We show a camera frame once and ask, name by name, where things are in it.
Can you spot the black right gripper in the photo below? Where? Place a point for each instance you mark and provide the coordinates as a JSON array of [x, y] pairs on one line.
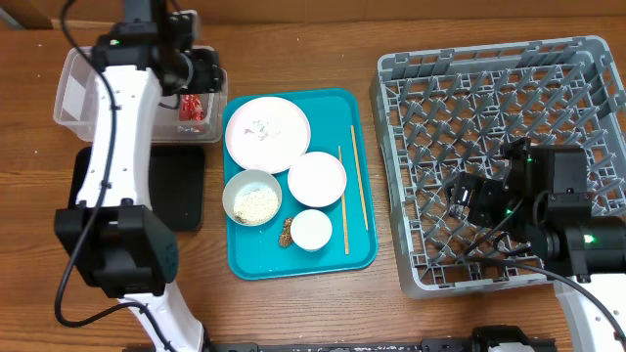
[[482, 191]]

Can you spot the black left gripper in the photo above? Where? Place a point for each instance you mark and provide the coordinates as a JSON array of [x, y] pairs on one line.
[[211, 78]]

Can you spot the red snack wrapper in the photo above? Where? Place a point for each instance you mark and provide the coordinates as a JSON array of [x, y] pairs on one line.
[[191, 108]]

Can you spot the grey-green bowl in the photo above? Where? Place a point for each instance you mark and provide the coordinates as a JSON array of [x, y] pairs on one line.
[[248, 180]]

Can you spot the pink shallow bowl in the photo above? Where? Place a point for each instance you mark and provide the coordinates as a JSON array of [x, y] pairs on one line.
[[317, 179]]

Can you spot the white cup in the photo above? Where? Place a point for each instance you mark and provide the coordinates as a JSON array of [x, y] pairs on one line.
[[311, 229]]

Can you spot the white tissue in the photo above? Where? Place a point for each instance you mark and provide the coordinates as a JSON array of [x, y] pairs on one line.
[[263, 128]]

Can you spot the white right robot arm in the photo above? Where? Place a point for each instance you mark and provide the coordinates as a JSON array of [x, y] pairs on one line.
[[543, 207]]

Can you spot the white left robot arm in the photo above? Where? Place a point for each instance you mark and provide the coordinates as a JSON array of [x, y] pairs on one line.
[[111, 234]]

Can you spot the grey dishwasher rack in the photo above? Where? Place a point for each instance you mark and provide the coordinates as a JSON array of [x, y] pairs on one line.
[[442, 112]]

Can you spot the clear plastic bin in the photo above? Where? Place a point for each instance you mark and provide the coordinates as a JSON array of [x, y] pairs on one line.
[[77, 104]]

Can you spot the large pink plate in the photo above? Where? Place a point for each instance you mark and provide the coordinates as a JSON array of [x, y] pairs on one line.
[[273, 155]]

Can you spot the black tray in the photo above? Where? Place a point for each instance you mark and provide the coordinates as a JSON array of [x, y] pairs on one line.
[[176, 184]]

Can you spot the pile of rice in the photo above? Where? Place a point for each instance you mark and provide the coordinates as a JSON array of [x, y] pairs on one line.
[[257, 206]]

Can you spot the left wooden chopstick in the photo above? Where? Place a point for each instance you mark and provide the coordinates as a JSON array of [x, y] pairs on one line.
[[343, 209]]

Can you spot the wooden chopstick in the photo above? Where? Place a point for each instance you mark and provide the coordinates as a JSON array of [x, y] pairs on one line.
[[359, 177], [343, 209]]

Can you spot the right wooden chopstick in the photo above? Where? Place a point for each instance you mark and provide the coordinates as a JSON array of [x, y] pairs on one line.
[[359, 177]]

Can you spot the brown food scrap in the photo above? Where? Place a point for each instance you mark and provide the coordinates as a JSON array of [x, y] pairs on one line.
[[285, 239]]

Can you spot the teal plastic tray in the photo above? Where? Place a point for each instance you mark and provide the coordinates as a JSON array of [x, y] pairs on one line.
[[254, 252]]

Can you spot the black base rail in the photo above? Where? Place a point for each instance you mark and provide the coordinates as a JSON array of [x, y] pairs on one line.
[[500, 338]]

